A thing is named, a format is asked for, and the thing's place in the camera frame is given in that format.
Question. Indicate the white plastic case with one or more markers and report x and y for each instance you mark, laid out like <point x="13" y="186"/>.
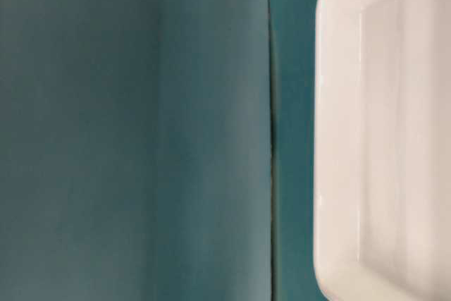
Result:
<point x="382" y="149"/>

